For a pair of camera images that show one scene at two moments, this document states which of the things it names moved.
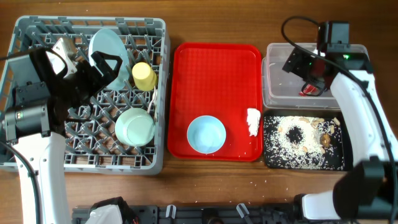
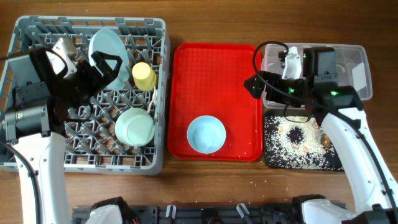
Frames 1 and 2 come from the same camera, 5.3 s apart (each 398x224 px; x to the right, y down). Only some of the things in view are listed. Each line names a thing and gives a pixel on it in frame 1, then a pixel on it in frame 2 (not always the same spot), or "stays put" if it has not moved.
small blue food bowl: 206,134 stays put
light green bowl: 134,127 stays put
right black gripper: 295,63 to 261,85
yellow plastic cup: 145,78 stays put
